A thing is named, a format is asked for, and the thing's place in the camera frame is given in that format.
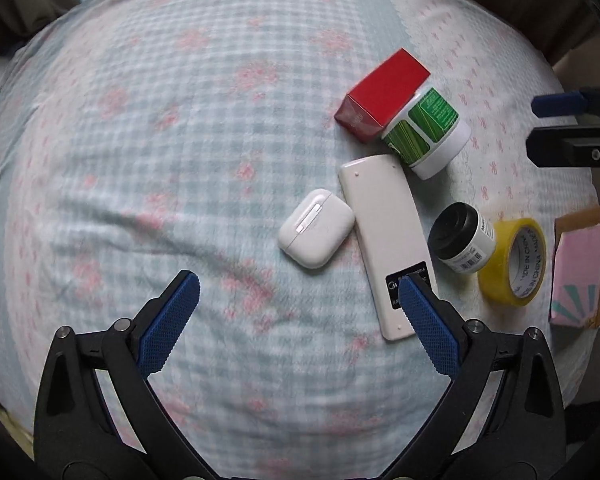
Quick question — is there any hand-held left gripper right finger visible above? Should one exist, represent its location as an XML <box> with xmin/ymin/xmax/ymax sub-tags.
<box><xmin>380</xmin><ymin>277</ymin><xmax>567</xmax><ymax>480</ymax></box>

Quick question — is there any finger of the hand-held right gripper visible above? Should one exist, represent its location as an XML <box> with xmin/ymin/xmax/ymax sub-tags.
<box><xmin>525</xmin><ymin>124</ymin><xmax>600</xmax><ymax>179</ymax></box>
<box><xmin>531</xmin><ymin>87</ymin><xmax>600</xmax><ymax>122</ymax></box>

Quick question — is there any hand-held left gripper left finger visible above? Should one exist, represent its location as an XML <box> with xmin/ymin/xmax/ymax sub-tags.
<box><xmin>32</xmin><ymin>269</ymin><xmax>217</xmax><ymax>480</ymax></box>

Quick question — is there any white cloth with pink bows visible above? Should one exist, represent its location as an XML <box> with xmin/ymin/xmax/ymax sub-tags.
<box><xmin>380</xmin><ymin>0</ymin><xmax>600</xmax><ymax>406</ymax></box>

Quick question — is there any small jar with black lid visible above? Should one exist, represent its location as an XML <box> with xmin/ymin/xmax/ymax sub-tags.
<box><xmin>428</xmin><ymin>202</ymin><xmax>497</xmax><ymax>274</ymax></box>

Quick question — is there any yellow tape roll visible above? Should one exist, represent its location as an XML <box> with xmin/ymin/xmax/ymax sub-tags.
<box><xmin>478</xmin><ymin>218</ymin><xmax>547</xmax><ymax>307</ymax></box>

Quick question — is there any white remote control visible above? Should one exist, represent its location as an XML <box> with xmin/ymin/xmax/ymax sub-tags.
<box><xmin>338</xmin><ymin>154</ymin><xmax>438</xmax><ymax>342</ymax></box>

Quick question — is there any pink cardboard box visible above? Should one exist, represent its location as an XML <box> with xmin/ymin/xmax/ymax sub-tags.
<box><xmin>549</xmin><ymin>205</ymin><xmax>600</xmax><ymax>329</ymax></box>

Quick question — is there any white jar with green label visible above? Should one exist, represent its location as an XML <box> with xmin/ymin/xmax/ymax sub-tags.
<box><xmin>381</xmin><ymin>86</ymin><xmax>472</xmax><ymax>181</ymax></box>

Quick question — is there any white earbuds case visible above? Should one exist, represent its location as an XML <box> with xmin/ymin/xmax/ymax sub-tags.
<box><xmin>278</xmin><ymin>188</ymin><xmax>356</xmax><ymax>270</ymax></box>

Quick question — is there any checked floral bed sheet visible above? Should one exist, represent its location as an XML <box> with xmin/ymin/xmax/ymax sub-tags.
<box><xmin>0</xmin><ymin>0</ymin><xmax>556</xmax><ymax>466</ymax></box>

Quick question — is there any red cardboard box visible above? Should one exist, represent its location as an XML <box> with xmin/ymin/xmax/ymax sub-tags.
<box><xmin>334</xmin><ymin>48</ymin><xmax>431</xmax><ymax>143</ymax></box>

